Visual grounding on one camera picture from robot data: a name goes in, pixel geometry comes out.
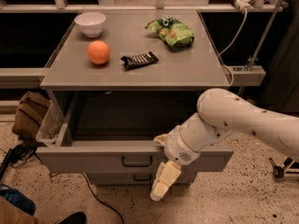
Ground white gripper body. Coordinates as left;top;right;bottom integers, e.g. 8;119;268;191
164;126;200;165

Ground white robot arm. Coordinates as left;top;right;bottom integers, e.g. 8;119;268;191
150;89;299;201

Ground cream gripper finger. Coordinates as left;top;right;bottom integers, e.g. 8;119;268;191
153;133;168;146
149;161;181;202

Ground white bowl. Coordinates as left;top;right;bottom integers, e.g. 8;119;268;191
75;12;106;37

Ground green chip bag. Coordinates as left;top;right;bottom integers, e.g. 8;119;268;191
146;16;194;48

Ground metal tripod pole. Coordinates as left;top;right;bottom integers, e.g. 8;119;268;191
236;0;292;97

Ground grey top drawer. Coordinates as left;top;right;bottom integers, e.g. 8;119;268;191
36;91;235;175

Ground blue bag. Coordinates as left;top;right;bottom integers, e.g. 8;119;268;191
0;184;36;216

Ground black chocolate bar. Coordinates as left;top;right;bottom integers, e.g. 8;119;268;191
121;51;159;70

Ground white cable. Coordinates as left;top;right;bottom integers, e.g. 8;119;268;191
217;7;249;88

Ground black wheeled stand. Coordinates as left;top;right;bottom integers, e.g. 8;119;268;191
269;158;299;178

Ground grey drawer cabinet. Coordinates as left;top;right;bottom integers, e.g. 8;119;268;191
39;8;231;186

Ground orange fruit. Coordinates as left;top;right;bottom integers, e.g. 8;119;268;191
87;41;110;65

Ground clear plastic bin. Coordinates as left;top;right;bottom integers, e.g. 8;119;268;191
36;104;64;147

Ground brown bag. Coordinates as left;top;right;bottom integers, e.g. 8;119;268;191
12;91;50;147

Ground black floor cable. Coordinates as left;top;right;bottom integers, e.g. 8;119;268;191
0;143;125;224

